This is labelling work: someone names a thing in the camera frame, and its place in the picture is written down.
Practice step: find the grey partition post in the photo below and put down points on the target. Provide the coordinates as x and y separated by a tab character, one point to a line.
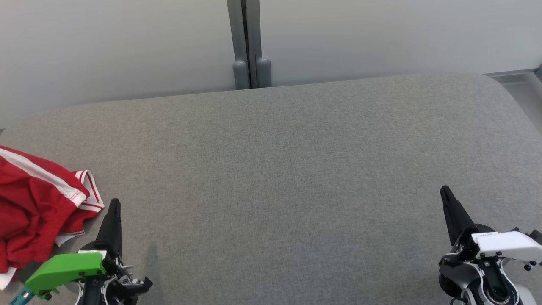
245	29

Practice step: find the grey rounded post foot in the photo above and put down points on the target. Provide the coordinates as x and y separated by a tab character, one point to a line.
264	73
241	76

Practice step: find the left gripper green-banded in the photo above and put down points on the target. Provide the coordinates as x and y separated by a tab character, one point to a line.
63	269

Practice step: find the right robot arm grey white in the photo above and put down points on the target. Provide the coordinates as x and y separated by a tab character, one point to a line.
465	273

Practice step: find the right gripper white-banded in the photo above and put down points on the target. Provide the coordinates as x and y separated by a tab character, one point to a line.
508	245

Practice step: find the red white sleeved shirt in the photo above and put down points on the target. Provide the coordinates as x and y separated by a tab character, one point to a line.
29	203

